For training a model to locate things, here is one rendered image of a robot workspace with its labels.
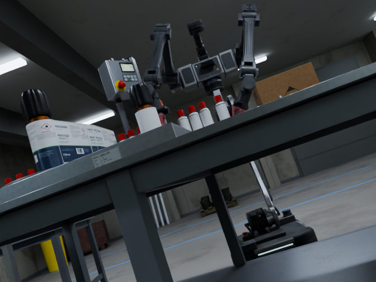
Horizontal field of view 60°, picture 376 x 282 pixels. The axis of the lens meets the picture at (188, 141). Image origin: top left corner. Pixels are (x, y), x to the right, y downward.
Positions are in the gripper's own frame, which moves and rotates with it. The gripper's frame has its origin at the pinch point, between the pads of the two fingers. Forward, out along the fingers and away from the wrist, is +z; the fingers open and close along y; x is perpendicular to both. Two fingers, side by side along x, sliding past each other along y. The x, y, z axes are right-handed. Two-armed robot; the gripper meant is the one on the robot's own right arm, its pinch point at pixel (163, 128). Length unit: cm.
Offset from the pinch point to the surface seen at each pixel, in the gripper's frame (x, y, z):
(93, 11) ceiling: 191, -81, -199
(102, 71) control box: 8.8, -23.1, -42.0
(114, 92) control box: 5.8, -19.1, -27.8
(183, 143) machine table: -79, 23, 20
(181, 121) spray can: 3.4, 8.5, -1.1
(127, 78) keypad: 12.5, -12.7, -34.7
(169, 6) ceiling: 250, -1, -199
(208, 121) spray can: 3.8, 20.9, 3.7
